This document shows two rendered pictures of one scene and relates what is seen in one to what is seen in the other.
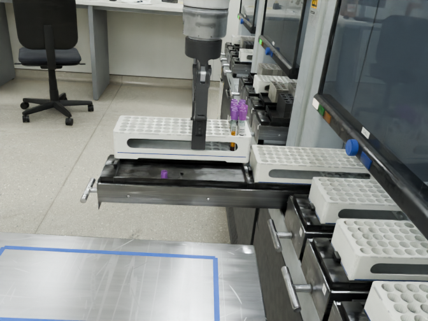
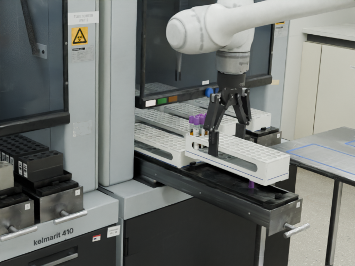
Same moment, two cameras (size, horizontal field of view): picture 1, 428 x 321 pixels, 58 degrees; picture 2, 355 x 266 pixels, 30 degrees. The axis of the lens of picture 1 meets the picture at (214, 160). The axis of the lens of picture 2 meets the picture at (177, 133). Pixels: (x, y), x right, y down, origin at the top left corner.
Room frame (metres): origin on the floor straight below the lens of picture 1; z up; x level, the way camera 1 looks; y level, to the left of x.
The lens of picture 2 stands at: (2.02, 1.30, 1.47)
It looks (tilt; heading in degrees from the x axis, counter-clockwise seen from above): 17 degrees down; 231
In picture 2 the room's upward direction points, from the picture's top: 2 degrees clockwise
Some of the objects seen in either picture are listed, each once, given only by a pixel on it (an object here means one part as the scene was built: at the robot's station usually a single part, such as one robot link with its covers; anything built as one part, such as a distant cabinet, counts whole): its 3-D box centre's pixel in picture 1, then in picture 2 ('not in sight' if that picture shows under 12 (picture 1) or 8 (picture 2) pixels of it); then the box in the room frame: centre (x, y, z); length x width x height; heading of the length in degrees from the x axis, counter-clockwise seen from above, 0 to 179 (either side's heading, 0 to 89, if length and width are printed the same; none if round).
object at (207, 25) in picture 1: (204, 23); (232, 61); (0.82, 0.04, 1.15); 0.09 x 0.09 x 0.06
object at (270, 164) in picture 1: (313, 167); (157, 145); (0.84, -0.24, 0.83); 0.30 x 0.10 x 0.06; 95
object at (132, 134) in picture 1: (183, 138); (235, 154); (0.81, 0.07, 0.89); 0.30 x 0.10 x 0.06; 95
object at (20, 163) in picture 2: (290, 107); (38, 164); (1.24, -0.24, 0.85); 0.12 x 0.02 x 0.06; 4
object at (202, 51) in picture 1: (202, 60); (230, 88); (0.82, 0.04, 1.07); 0.08 x 0.07 x 0.09; 5
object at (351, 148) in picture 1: (351, 147); (208, 92); (0.64, -0.24, 0.98); 0.03 x 0.01 x 0.03; 5
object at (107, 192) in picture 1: (237, 184); (198, 179); (0.82, -0.06, 0.78); 0.73 x 0.14 x 0.09; 95
